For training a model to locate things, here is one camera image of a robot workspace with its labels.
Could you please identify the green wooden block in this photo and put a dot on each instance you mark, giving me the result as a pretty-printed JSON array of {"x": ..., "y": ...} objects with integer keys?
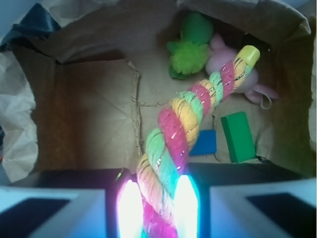
[{"x": 238, "y": 137}]

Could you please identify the pink plush bunny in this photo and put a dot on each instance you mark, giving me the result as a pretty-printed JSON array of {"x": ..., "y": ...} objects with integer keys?
[{"x": 235, "y": 71}]

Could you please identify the blue wooden block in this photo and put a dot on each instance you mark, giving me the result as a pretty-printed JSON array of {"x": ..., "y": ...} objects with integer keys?
[{"x": 206, "y": 143}]

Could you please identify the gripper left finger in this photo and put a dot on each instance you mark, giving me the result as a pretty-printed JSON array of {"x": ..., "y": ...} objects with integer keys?
[{"x": 129, "y": 211}]

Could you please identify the brown paper bag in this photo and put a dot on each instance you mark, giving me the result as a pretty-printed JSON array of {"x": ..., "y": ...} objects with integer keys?
[{"x": 87, "y": 96}]

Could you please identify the green fuzzy toy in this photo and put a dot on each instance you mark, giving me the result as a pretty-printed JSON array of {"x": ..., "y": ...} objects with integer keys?
[{"x": 191, "y": 52}]

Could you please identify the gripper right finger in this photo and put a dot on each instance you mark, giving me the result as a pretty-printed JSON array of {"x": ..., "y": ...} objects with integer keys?
[{"x": 186, "y": 203}]

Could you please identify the multicolored twisted rope toy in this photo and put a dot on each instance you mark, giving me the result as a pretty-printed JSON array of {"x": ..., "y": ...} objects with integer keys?
[{"x": 166, "y": 155}]

